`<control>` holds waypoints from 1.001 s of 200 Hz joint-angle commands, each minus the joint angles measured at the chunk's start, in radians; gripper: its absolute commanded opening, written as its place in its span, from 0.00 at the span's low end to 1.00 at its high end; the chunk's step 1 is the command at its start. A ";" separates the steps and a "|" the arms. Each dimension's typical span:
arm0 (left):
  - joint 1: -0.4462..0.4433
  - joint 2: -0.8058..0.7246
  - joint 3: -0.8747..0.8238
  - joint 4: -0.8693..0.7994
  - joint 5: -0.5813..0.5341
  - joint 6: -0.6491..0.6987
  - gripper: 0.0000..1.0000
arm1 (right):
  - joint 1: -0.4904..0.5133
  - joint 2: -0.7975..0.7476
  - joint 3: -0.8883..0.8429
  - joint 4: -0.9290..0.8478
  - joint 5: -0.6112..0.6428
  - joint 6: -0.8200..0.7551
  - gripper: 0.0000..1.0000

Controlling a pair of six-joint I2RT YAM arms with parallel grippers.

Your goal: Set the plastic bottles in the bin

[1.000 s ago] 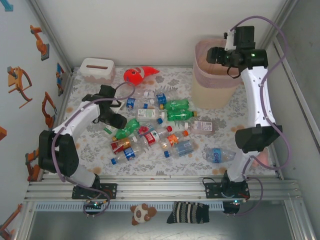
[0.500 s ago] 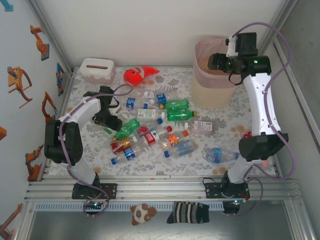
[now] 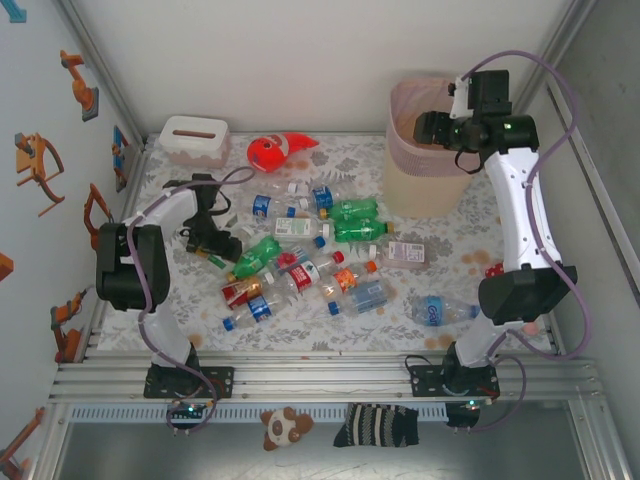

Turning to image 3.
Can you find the clear plastic bottle white cap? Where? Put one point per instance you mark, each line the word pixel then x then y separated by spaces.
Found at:
pixel 246 231
pixel 295 187

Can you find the green bottle yellow cap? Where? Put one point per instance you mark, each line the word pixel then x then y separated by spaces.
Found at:
pixel 352 209
pixel 257 256
pixel 360 231

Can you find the red label cola bottle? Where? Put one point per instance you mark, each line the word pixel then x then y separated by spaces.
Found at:
pixel 239 291

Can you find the blue label cola bottle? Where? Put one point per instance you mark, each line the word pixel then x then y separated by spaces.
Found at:
pixel 261 205

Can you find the red label bottle blue cap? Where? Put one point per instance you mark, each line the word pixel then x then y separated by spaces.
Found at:
pixel 286 261

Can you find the white green label bottle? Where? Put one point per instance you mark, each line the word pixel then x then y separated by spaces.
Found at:
pixel 295 227

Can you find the blue label bottle white cap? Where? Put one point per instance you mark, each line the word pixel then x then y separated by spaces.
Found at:
pixel 322 197

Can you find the orange label bottle orange cap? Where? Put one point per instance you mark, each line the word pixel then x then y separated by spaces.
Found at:
pixel 345 280

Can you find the pink label square bottle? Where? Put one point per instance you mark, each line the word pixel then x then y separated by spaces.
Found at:
pixel 405 253

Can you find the pale blue label water bottle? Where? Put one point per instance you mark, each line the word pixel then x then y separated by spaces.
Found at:
pixel 367 295

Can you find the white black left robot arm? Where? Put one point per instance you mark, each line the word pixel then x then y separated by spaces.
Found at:
pixel 160 330

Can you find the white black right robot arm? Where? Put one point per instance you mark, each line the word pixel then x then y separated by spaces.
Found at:
pixel 520 210

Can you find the beige mesh bin pink liner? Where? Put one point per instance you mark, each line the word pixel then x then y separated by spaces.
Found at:
pixel 425 185

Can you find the white pink tissue box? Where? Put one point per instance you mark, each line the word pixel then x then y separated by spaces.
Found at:
pixel 195 137

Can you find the floral tablecloth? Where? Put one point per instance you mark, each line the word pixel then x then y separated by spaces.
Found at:
pixel 300 335

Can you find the pink plush toy red hat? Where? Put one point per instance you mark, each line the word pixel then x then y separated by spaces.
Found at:
pixel 495 271

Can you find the small circuit board green LED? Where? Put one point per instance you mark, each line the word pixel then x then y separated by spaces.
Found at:
pixel 472 404
pixel 190 410

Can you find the Ganten water bottle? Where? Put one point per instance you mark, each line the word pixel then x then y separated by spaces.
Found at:
pixel 435 310

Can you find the brown white panda plush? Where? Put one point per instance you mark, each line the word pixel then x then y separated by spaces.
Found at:
pixel 282 427

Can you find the black white striped sock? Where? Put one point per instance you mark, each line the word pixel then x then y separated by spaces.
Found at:
pixel 375 425

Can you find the blue orange wall sticker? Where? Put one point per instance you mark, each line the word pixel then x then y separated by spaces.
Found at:
pixel 120 157

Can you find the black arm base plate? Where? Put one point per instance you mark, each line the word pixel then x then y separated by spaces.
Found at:
pixel 425 382
pixel 225 382

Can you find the aluminium profile frame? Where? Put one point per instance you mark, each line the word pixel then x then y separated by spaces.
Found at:
pixel 325 380

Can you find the orange claw wall sticker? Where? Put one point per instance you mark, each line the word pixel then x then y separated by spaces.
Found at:
pixel 35 167

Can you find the small orange wall sticker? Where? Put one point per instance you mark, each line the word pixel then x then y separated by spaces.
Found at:
pixel 5 266

